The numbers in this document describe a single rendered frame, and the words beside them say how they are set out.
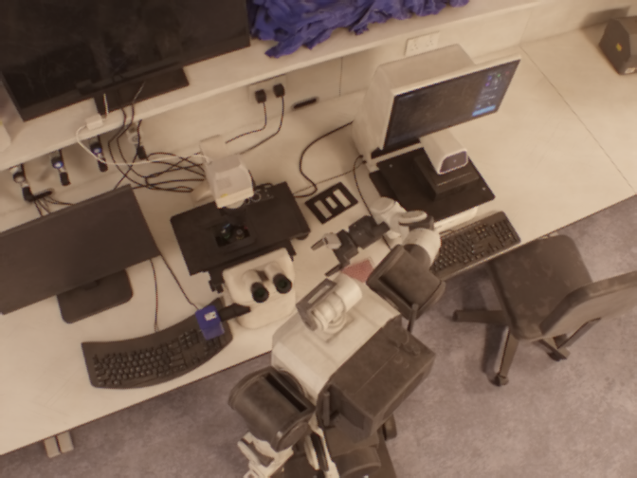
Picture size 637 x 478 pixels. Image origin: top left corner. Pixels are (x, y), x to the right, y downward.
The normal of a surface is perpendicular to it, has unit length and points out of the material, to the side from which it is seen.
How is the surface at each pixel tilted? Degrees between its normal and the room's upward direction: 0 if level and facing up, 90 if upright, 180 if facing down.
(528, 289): 0
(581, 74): 0
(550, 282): 0
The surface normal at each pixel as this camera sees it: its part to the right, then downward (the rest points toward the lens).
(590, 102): 0.04, -0.47
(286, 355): -0.46, -0.04
